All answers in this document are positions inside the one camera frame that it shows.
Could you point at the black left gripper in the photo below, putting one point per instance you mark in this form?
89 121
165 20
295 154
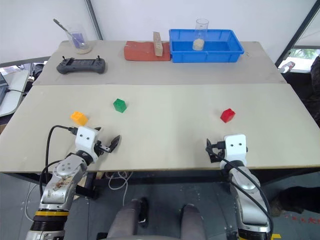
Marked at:
103 148

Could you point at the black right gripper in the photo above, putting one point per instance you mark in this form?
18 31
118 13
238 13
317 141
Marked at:
218 153

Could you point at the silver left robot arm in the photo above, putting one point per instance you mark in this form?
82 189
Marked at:
62 180

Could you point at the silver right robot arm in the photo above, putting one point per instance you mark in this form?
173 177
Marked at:
247 195

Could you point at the green toy block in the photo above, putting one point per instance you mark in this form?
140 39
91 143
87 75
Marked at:
120 105

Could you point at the yellow toy block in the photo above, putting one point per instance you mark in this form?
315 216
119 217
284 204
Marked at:
79 118

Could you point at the red toy block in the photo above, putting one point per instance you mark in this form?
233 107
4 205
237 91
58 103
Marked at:
227 115

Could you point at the black clamp under table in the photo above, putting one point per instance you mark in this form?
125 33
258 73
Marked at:
87 191

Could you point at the dark grey handheld controller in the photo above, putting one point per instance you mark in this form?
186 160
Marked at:
81 67

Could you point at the blue plastic bin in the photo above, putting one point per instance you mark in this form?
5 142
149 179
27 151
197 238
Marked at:
225 56

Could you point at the glass beaker with purple liquid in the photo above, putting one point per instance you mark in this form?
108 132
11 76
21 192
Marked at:
82 48

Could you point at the red cloth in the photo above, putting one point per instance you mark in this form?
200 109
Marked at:
140 51

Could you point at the glass beaker with sand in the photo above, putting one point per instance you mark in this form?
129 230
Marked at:
199 44

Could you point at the tan wooden block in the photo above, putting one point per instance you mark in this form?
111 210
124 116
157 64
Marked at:
158 47

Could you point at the grey side desk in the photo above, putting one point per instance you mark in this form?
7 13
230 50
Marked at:
15 92

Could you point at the white and red device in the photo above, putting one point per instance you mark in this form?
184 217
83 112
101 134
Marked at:
287 66

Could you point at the glass beaker with spoon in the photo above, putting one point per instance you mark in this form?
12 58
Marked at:
62 27

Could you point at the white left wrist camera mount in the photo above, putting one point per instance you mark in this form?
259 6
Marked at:
86 141

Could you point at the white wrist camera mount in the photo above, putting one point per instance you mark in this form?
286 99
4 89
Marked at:
86 141
235 148

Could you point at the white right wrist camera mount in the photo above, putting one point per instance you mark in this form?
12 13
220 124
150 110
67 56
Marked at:
235 148

